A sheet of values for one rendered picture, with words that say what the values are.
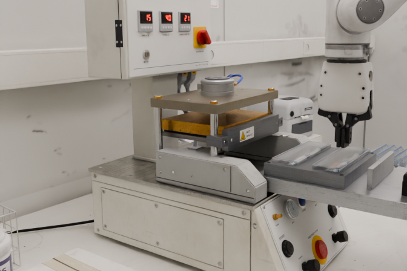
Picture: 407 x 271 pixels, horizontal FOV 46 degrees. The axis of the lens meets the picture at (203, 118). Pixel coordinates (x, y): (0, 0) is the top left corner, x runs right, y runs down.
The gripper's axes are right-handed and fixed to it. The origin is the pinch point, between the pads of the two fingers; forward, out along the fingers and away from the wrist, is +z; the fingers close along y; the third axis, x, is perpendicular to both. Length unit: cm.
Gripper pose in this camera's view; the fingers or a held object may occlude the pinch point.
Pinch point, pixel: (343, 137)
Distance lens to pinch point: 99.4
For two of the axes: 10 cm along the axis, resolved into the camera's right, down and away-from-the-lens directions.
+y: -8.1, -1.0, 5.7
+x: -5.8, 1.6, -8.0
